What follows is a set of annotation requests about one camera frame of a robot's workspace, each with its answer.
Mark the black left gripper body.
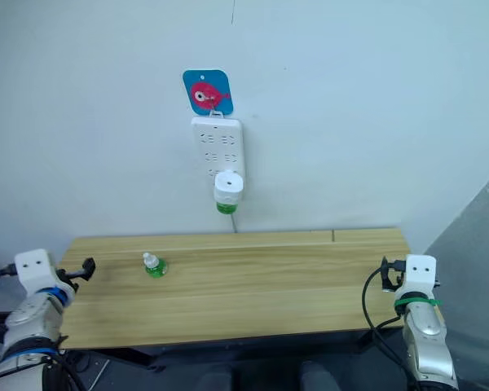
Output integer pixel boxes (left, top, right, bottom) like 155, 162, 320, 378
54, 267, 82, 292

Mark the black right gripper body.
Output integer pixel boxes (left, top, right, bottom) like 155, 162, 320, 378
388, 258, 407, 288

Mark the green liquid bottle white cap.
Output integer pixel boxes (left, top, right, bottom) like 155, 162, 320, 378
142, 252, 169, 280

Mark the white mosquito repellent heater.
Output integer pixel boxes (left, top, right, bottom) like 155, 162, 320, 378
212, 170, 245, 205

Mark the white power strip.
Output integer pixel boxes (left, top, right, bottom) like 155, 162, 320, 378
190, 110, 246, 202

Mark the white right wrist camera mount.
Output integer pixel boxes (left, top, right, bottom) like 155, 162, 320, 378
397, 253, 438, 295

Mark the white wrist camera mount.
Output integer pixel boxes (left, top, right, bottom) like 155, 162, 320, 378
397, 253, 438, 295
14, 248, 79, 295

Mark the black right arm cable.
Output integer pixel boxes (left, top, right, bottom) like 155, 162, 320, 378
361, 260, 417, 386

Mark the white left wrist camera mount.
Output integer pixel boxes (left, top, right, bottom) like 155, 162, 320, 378
14, 248, 79, 295

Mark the black table frame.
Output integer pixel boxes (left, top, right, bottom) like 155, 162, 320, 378
59, 325, 405, 372

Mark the blue wall hook red fish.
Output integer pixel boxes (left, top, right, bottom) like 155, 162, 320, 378
182, 68, 235, 116

